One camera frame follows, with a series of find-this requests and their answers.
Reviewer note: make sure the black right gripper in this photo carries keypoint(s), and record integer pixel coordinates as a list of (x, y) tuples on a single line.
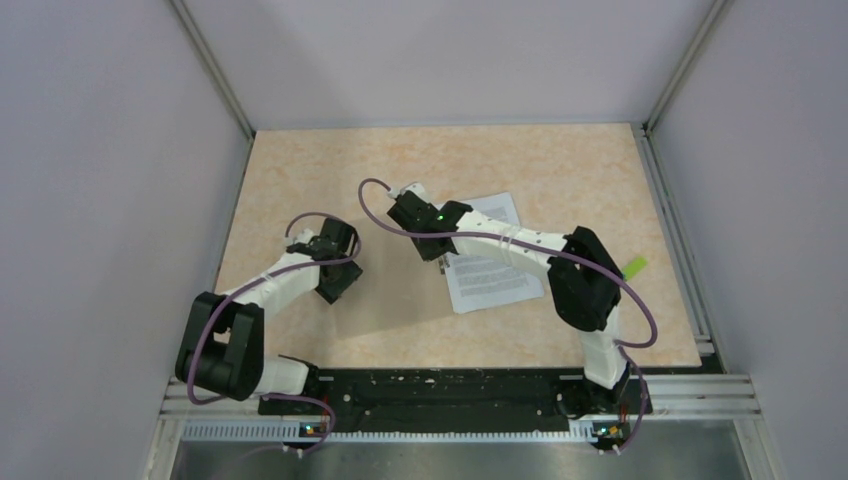
[(425, 255)]

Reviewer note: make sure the aluminium frame rail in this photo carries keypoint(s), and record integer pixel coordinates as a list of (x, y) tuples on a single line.
[(703, 397)]

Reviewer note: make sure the white slotted cable duct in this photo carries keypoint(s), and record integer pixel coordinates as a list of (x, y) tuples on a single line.
[(286, 431)]

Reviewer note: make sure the light green block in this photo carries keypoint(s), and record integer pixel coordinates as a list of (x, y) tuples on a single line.
[(634, 267)]

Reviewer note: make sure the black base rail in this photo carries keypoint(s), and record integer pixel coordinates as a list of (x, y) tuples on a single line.
[(475, 400)]

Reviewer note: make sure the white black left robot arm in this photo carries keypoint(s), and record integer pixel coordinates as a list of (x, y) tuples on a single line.
[(222, 352)]

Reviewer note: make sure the printed white paper sheets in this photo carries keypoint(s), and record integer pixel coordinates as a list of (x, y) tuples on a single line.
[(478, 283)]

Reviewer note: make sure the metal folder clip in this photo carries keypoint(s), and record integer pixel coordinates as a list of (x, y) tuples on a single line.
[(442, 264)]

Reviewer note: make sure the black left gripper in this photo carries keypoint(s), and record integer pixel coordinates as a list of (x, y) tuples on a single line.
[(330, 291)]

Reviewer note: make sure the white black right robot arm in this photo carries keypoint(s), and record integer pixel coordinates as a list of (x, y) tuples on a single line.
[(582, 277)]

